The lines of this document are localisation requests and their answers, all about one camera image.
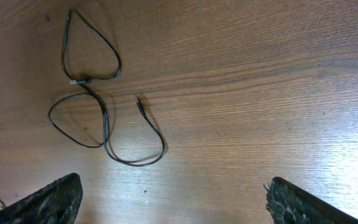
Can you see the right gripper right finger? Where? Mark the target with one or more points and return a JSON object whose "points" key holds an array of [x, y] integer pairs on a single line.
{"points": [[288, 203]]}

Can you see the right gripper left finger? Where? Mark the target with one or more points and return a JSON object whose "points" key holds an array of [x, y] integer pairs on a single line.
{"points": [[58, 202]]}

